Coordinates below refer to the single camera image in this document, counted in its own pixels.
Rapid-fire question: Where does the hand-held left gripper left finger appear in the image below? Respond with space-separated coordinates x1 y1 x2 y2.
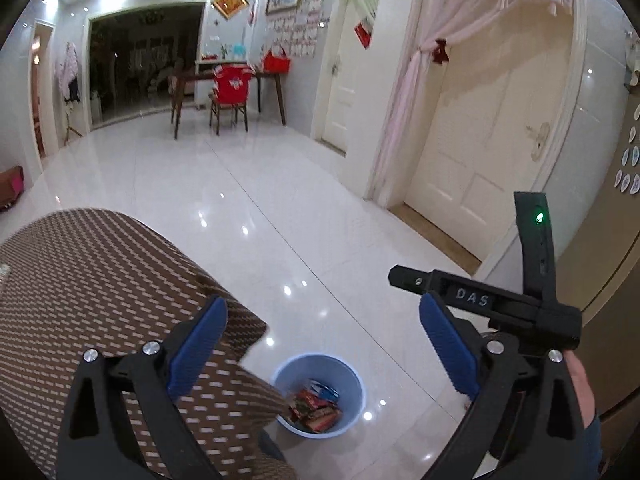
56 296 230 480

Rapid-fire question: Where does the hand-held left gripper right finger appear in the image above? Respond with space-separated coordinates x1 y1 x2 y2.
419 291 599 480

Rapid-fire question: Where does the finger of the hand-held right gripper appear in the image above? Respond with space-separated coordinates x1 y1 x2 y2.
388 266 525 313

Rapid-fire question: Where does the blue plastic bin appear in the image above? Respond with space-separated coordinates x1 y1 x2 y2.
270 354 368 440

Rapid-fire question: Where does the red brown snack packet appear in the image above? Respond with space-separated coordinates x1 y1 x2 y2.
289 387 344 434

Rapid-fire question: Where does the person's right forearm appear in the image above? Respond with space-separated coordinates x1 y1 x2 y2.
582 412 604 480

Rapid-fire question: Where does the person's right hand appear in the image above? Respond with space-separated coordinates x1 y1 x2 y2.
565 351 599 432

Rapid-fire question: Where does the brown refrigerator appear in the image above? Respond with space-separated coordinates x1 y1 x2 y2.
554 102 640 421

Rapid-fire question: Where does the cream panel door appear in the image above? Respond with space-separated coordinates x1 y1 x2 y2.
401 7 577 264

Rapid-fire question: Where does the group of white oval magnets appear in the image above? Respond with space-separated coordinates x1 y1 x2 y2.
613 102 640 194

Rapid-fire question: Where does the pink curtain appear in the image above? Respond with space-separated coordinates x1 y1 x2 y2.
366 0 587 209

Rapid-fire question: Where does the white door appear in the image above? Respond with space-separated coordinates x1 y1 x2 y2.
319 0 377 154

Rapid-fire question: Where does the wooden chair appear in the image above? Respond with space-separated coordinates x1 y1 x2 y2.
169 72 185 123
208 64 251 136

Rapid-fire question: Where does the maroon box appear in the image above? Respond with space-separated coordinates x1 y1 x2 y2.
0 165 25 212

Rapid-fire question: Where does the red shirt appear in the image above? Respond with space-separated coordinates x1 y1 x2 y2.
213 63 254 105

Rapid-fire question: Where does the wooden dining table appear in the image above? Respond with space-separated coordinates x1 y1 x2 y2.
170 66 289 140

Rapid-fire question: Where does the red paper door sign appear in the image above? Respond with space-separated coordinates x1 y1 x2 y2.
353 18 375 46

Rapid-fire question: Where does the red bag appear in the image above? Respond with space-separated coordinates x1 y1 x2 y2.
262 48 293 74

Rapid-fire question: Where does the dark wide doorway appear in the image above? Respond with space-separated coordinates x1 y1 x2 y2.
88 2 207 133

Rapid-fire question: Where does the clothes rack with pink clothes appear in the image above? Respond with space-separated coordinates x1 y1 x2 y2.
54 41 87 147

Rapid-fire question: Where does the gold red framed picture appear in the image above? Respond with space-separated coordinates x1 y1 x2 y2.
210 0 250 21

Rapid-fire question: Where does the group of pink wall papers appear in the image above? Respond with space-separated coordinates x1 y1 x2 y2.
265 0 332 59

